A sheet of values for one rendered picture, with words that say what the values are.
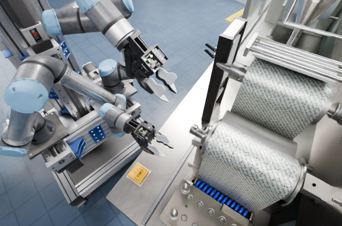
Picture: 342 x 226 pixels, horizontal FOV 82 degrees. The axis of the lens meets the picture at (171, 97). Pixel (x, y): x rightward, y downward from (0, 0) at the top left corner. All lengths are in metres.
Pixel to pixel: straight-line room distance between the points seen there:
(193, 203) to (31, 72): 0.73
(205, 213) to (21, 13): 1.05
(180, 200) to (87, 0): 0.71
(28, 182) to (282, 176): 2.07
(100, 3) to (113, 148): 1.46
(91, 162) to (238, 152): 1.45
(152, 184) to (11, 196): 1.57
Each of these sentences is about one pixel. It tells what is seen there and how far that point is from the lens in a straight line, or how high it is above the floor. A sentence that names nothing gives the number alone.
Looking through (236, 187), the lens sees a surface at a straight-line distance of 0.74.
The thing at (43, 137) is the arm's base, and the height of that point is 0.86.
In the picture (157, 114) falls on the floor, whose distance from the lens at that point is 2.23.
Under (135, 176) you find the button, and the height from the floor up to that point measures 0.92.
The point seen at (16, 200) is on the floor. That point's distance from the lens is 2.29.
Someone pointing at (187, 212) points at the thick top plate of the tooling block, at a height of 1.03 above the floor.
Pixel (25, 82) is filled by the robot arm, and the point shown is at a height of 1.38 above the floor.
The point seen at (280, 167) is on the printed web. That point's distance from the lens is 0.63.
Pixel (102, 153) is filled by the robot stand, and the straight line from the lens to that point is 1.87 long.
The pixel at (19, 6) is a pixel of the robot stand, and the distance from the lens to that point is 1.04.
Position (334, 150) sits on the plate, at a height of 1.29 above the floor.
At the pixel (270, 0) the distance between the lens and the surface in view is 1.42.
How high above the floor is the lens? 1.84
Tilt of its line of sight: 51 degrees down
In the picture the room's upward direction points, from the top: straight up
